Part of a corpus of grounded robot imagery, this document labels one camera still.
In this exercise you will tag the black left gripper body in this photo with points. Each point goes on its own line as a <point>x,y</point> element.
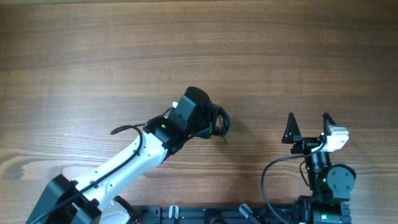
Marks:
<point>201,124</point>

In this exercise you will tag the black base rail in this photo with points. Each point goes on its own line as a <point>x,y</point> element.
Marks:
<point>219,214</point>

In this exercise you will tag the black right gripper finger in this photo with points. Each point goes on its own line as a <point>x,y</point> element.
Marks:
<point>292,132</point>
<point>327,121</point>

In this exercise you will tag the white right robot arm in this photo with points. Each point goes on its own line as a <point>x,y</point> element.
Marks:
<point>330,185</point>

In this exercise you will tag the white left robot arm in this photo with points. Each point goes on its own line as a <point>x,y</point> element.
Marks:
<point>85,198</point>

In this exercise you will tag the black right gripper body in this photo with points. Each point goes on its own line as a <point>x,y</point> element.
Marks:
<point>310,141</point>

